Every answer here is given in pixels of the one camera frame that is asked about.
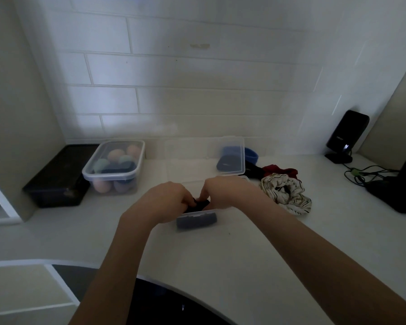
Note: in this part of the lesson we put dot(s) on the black tray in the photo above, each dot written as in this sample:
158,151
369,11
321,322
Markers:
54,182

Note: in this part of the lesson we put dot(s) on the white shelf unit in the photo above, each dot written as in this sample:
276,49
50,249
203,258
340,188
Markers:
3,213

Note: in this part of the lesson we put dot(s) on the white cabinet frame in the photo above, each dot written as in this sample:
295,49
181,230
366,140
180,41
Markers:
20,287

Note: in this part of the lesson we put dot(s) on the person's left hand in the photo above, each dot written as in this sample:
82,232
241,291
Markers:
159,203

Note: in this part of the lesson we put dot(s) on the person's right forearm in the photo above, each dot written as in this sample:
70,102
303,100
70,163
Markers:
324,267

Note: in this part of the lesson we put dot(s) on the blue headband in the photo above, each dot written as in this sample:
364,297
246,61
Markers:
252,155

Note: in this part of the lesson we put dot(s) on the red scrunchie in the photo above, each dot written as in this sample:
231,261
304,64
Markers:
280,170

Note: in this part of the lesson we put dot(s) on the white patterned scrunchie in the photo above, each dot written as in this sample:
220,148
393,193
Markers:
297,199

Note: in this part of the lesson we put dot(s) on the person's right hand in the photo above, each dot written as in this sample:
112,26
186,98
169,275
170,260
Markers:
233,194

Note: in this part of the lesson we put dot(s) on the person's dark clothing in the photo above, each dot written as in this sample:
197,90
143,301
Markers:
162,308

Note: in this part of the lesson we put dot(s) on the pile of pastel makeup sponges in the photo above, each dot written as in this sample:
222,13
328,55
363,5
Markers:
116,155

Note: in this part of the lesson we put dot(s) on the small clear hinged box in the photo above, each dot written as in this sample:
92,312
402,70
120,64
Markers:
189,152

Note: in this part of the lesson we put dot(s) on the person's left forearm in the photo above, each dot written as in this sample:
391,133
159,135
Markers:
118,277

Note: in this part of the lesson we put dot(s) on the black computer mouse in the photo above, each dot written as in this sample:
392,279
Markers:
392,196

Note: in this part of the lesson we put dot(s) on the clear lidded sponge container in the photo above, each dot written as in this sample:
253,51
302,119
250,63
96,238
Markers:
88,175

